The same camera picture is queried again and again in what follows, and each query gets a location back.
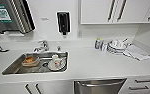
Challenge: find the stainless steel dishwasher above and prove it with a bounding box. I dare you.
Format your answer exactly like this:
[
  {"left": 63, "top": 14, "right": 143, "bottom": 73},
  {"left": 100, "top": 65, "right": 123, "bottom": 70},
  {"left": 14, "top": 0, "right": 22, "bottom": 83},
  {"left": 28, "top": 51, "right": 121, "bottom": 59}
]
[{"left": 73, "top": 78, "right": 129, "bottom": 94}]

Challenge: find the small countertop soap pump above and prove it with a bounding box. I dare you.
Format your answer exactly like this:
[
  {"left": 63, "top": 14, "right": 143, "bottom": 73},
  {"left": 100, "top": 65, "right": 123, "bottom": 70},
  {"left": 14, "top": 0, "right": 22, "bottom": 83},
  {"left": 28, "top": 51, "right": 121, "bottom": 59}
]
[{"left": 56, "top": 45, "right": 62, "bottom": 52}]

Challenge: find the dish soap bottle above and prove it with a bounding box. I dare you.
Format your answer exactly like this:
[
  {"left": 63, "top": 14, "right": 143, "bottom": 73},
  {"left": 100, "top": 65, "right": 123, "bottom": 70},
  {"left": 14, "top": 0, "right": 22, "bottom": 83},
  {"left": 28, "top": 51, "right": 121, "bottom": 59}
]
[{"left": 94, "top": 37, "right": 103, "bottom": 51}]

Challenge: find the white cup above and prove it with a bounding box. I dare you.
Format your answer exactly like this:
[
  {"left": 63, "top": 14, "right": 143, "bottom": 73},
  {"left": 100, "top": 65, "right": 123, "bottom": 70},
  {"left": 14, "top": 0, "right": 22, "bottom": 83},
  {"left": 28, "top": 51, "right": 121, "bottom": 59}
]
[{"left": 51, "top": 53, "right": 60, "bottom": 64}]

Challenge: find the white plate in sink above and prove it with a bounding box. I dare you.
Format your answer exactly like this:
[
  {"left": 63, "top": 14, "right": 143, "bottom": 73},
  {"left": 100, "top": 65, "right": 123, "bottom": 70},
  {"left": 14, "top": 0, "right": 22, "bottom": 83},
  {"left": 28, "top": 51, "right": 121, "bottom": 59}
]
[{"left": 47, "top": 59, "right": 67, "bottom": 72}]

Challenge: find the black soap dispenser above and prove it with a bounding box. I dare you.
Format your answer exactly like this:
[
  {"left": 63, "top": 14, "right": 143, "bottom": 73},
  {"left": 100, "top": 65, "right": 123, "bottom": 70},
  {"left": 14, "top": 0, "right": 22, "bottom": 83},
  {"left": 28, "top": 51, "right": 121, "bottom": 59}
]
[{"left": 56, "top": 11, "right": 72, "bottom": 36}]

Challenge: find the small clear jar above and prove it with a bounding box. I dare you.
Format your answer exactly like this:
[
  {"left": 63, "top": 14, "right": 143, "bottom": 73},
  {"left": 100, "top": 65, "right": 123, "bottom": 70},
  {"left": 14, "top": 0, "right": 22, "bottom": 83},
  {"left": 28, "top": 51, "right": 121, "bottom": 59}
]
[{"left": 100, "top": 40, "right": 108, "bottom": 52}]

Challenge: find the chrome sink faucet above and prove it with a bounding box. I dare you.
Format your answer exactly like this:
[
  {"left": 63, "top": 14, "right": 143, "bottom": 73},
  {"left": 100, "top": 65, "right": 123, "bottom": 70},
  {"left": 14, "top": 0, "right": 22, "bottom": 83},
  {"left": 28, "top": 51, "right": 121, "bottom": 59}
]
[{"left": 32, "top": 39, "right": 50, "bottom": 53}]

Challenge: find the stack of white plates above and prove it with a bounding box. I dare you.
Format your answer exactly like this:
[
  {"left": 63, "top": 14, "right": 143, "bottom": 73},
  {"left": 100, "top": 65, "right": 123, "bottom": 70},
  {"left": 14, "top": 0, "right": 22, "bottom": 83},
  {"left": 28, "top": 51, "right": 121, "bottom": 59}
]
[{"left": 106, "top": 38, "right": 130, "bottom": 56}]

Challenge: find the bowl with orange food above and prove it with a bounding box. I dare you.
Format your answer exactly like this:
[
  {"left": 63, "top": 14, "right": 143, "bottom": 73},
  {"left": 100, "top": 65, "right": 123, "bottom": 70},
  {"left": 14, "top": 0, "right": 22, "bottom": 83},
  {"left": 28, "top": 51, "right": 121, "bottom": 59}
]
[{"left": 21, "top": 55, "right": 41, "bottom": 67}]

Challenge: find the white sink base cabinet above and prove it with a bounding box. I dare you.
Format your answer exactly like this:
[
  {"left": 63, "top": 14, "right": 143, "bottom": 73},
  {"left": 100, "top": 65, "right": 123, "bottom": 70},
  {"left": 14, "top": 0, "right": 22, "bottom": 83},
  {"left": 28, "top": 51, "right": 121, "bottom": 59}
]
[{"left": 4, "top": 80, "right": 75, "bottom": 94}]

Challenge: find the stainless steel sink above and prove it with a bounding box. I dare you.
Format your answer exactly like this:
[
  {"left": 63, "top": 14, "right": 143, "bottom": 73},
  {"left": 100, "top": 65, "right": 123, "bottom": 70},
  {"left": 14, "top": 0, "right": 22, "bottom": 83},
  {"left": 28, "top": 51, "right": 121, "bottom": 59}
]
[{"left": 1, "top": 50, "right": 70, "bottom": 76}]

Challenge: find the steel paper towel dispenser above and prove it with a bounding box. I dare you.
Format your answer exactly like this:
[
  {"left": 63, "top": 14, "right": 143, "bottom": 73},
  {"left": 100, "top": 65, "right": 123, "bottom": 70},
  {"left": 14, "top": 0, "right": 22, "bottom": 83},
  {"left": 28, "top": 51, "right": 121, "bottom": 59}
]
[{"left": 0, "top": 0, "right": 37, "bottom": 35}]

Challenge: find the white drawer stack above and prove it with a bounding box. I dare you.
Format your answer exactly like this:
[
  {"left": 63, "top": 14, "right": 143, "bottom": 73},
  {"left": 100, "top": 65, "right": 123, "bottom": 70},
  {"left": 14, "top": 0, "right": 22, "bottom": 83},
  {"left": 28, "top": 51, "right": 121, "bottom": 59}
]
[{"left": 119, "top": 77, "right": 150, "bottom": 94}]

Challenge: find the white wall outlet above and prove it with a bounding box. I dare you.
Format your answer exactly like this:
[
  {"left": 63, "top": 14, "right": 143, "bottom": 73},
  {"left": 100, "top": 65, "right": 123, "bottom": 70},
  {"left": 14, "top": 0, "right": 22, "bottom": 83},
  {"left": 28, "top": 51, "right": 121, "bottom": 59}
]
[{"left": 76, "top": 29, "right": 83, "bottom": 38}]

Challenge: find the small wall label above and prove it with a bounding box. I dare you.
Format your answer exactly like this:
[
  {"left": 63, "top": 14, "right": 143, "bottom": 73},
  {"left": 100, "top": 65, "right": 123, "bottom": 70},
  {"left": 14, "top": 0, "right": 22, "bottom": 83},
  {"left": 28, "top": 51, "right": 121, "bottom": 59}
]
[{"left": 40, "top": 17, "right": 50, "bottom": 21}]

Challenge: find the white wall cabinet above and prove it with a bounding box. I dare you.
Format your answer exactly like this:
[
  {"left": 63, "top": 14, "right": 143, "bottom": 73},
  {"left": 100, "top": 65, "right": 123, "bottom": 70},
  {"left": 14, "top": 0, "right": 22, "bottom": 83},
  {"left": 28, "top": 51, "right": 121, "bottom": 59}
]
[{"left": 79, "top": 0, "right": 150, "bottom": 25}]

